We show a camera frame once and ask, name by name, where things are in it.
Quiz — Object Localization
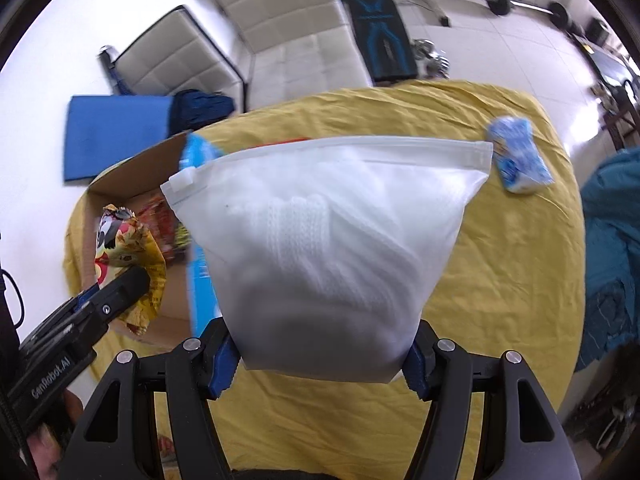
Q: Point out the dark blue cloth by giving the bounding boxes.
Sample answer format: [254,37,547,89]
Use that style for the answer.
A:
[169,89,237,137]

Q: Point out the cardboard box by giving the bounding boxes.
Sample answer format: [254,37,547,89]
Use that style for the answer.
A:
[80,131,227,350]

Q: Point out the teal cloth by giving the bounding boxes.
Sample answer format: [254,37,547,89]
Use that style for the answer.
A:
[574,147,640,374]

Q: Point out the red snack packet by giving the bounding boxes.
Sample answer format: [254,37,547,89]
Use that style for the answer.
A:
[131,191,195,265]

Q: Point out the black barbell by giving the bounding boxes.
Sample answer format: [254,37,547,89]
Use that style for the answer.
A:
[484,0,572,25]

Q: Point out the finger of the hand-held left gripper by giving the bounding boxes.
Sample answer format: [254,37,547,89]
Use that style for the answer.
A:
[19,265,152,362]

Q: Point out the black cable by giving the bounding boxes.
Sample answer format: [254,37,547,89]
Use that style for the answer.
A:
[0,267,25,332]

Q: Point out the yellow tablecloth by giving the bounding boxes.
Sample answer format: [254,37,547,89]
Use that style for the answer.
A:
[62,78,587,480]

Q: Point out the white zip pouch with cloth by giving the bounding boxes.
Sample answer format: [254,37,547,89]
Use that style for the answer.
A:
[160,140,495,384]

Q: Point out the blue floor mat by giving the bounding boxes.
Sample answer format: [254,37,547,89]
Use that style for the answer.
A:
[63,95,177,184]

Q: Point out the yellow snack packet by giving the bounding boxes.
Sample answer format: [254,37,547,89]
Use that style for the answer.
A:
[94,204,169,337]

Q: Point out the chrome dumbbells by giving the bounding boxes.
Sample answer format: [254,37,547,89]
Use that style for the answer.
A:
[409,37,452,80]

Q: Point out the large white padded sofa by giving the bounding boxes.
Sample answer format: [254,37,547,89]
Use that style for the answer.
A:
[205,0,375,112]

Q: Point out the light blue packet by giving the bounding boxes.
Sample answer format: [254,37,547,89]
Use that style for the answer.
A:
[178,134,227,332]

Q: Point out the person's left hand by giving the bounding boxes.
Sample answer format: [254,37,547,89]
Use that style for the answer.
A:
[26,392,84,480]

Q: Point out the blue white tissue pack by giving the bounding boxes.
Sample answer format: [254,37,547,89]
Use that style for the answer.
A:
[487,115,554,196]

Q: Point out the dark television stand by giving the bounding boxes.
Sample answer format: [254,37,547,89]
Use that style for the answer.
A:
[572,15,640,152]

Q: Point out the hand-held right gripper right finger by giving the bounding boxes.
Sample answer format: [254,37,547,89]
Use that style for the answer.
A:
[399,320,584,480]

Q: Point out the small white padded seat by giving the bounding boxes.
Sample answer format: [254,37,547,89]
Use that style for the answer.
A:
[111,5,247,112]

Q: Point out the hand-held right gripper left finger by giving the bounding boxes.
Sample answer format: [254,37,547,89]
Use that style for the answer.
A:
[59,317,242,480]

